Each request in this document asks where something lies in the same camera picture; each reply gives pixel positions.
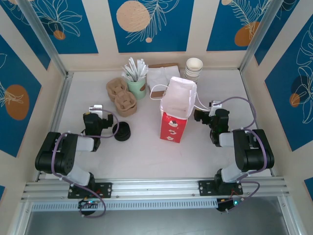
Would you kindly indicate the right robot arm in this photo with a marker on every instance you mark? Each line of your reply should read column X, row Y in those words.
column 254, row 151

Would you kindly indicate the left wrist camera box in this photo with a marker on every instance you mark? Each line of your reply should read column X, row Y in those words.
column 95, row 108

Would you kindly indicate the stack of paper cups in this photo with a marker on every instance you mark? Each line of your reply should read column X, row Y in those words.
column 194, row 66

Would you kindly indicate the grey metal shelf panel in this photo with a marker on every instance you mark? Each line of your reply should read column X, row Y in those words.
column 156, row 225

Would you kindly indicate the aluminium frame post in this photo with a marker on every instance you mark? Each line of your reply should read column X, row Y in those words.
column 289, row 220
column 41, row 36
column 259, row 34
column 20, row 220

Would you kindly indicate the mint green holder cup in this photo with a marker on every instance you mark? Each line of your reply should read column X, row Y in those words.
column 137, row 89

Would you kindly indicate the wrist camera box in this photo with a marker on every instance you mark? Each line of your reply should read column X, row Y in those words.
column 215, row 104
column 95, row 108

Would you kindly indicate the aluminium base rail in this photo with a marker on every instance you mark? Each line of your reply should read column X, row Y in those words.
column 156, row 188

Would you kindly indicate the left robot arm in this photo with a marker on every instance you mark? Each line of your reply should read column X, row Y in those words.
column 56, row 156

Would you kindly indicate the brown pulp cup carrier stack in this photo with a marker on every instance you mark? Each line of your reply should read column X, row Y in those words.
column 124, row 105

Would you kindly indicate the white napkins on brown tray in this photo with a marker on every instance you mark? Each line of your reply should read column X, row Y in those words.
column 161, row 65

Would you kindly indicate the red and white paper bag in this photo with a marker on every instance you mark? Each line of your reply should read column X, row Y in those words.
column 173, row 127

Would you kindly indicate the stack of black lids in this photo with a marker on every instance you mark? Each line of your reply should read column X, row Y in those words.
column 122, row 132

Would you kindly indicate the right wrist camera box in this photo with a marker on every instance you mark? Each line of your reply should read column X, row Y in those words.
column 215, row 104

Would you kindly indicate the stack of white napkins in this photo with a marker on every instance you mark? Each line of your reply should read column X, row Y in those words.
column 159, row 78

